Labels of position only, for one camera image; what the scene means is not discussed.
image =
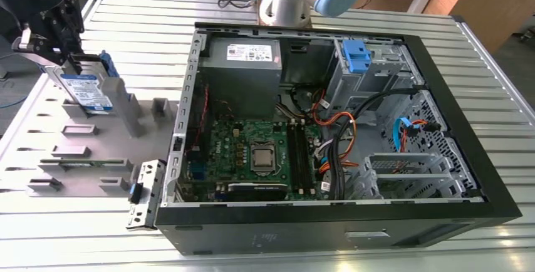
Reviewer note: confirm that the metal disk bay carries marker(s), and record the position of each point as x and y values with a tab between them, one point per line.
417	176

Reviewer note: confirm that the black open PC case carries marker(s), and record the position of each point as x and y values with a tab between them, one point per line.
292	228

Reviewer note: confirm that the black RAM slot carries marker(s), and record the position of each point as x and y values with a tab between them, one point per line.
305	159
293	156

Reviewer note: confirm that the black graphics card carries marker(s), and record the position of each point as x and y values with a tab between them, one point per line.
254	190

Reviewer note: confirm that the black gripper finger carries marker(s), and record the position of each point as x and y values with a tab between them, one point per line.
41	46
68	24

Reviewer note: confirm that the grey power supply unit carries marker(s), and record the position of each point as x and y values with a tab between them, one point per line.
237	77

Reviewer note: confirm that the green RAM stick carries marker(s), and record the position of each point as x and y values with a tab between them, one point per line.
82	163

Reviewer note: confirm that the blue plastic drive latch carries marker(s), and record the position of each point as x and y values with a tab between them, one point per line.
354	52

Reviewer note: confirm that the green motherboard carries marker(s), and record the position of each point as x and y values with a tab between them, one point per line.
225	159

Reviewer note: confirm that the hard disk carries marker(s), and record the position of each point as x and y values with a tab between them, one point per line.
82	93

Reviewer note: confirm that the CPU socket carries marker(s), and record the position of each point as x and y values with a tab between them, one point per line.
262	144

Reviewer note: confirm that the grey parts rack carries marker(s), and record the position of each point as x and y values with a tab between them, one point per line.
112	146

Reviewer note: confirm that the metal optical drive cage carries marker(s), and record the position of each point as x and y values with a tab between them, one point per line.
362	84

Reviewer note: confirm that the wooden cabinet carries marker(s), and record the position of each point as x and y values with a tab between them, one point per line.
492	2

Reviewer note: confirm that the silver CPU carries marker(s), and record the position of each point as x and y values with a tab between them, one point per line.
262	159

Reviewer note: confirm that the metal card retention bracket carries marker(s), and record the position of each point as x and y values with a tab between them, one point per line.
145	171

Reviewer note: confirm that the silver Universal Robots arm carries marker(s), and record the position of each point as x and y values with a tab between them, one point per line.
284	5

